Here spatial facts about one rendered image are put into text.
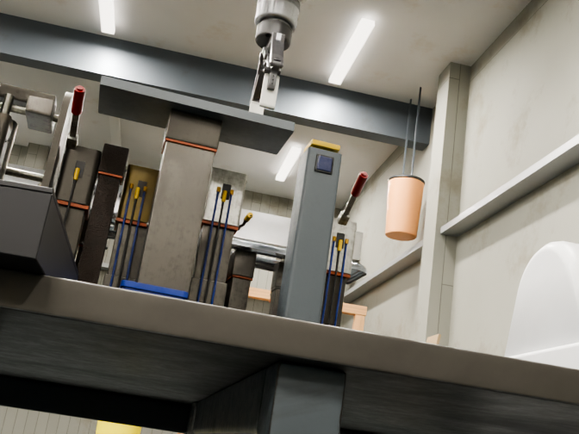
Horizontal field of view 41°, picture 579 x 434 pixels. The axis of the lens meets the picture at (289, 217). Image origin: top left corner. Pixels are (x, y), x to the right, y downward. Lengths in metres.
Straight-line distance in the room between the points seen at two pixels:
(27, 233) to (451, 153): 6.58
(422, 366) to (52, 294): 0.39
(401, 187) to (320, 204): 6.14
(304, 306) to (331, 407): 0.58
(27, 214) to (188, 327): 0.20
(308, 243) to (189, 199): 0.24
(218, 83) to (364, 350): 7.27
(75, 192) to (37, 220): 0.79
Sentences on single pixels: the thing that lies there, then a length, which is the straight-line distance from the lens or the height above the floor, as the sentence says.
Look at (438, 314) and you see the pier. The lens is 6.76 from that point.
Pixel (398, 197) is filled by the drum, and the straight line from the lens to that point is 7.57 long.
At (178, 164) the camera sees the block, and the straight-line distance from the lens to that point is 1.43.
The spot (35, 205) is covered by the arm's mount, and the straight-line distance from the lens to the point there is 0.76.
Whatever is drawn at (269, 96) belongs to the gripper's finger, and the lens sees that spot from 1.49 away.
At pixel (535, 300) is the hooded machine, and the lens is 3.46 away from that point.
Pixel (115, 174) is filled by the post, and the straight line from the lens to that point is 1.56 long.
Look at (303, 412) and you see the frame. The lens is 0.85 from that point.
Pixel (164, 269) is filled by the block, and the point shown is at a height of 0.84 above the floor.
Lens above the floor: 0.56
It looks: 17 degrees up
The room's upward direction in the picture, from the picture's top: 9 degrees clockwise
